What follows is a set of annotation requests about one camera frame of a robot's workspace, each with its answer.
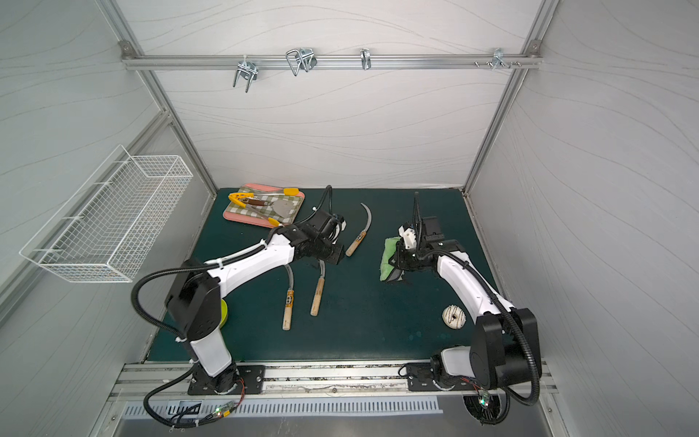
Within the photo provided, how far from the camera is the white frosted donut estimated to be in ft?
2.73

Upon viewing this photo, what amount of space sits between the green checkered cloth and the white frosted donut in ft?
2.21

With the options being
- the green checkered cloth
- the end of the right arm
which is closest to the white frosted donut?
the end of the right arm

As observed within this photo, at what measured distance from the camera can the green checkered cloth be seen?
1.13m
